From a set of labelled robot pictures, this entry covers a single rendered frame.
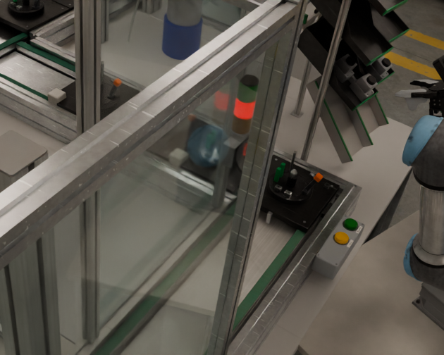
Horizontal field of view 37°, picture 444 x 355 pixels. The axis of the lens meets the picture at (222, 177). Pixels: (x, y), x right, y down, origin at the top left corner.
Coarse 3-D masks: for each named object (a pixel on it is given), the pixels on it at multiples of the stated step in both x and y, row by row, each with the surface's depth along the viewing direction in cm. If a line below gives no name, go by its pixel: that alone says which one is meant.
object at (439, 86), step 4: (436, 84) 189; (440, 84) 188; (428, 88) 188; (432, 88) 186; (436, 88) 186; (440, 88) 185; (440, 92) 184; (436, 96) 185; (440, 96) 185; (432, 100) 188; (436, 100) 187; (440, 100) 185; (432, 104) 189; (436, 104) 188; (440, 104) 186; (432, 108) 189; (436, 108) 189; (440, 108) 188; (432, 112) 188; (436, 112) 189; (440, 112) 189; (436, 116) 188; (440, 116) 187
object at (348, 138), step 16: (320, 80) 215; (336, 96) 219; (336, 112) 218; (352, 112) 220; (336, 128) 211; (352, 128) 222; (336, 144) 214; (352, 144) 220; (368, 144) 221; (352, 160) 213
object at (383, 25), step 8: (376, 16) 208; (384, 16) 210; (392, 16) 211; (376, 24) 206; (384, 24) 208; (392, 24) 210; (400, 24) 210; (384, 32) 206; (392, 32) 208; (400, 32) 210; (392, 40) 203
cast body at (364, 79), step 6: (354, 78) 207; (360, 78) 203; (366, 78) 203; (372, 78) 203; (354, 84) 206; (360, 84) 204; (366, 84) 202; (372, 84) 203; (354, 90) 206; (360, 90) 205; (366, 90) 203; (372, 90) 207; (360, 96) 206; (366, 96) 204
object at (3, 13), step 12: (0, 0) 270; (12, 0) 267; (24, 0) 263; (36, 0) 261; (48, 0) 275; (0, 12) 263; (12, 12) 262; (24, 12) 261; (36, 12) 263; (48, 12) 267; (60, 12) 269; (12, 24) 258; (24, 24) 258; (36, 24) 259
